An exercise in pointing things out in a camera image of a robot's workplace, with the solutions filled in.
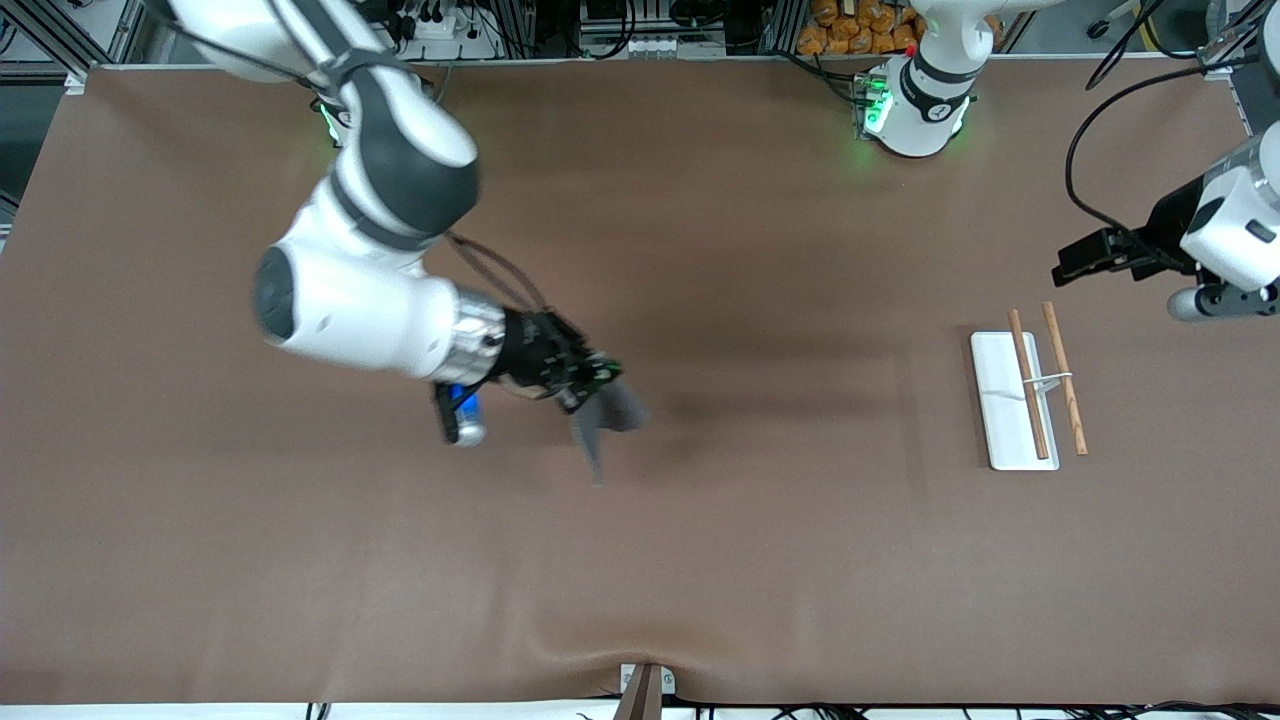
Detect grey and purple towel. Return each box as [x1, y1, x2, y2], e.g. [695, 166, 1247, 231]
[572, 378, 649, 487]

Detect orange snack packs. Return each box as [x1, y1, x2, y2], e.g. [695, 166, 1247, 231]
[797, 0, 923, 57]

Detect white power strip with plugs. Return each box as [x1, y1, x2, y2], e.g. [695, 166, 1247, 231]
[385, 10, 501, 61]

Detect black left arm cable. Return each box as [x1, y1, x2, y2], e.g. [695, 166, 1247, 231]
[1064, 0, 1263, 243]

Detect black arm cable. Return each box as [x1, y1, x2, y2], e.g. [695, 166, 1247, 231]
[1064, 0, 1263, 243]
[445, 232, 551, 313]

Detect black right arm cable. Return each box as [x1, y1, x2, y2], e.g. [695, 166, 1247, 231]
[445, 232, 551, 313]

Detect white rack base plate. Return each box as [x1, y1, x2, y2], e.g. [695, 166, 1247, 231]
[970, 330, 1061, 471]

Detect aluminium frame profile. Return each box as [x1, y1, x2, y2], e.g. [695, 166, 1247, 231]
[1200, 20, 1280, 136]
[0, 0, 151, 96]

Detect metal table edge bracket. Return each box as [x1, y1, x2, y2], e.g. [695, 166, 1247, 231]
[612, 662, 677, 720]

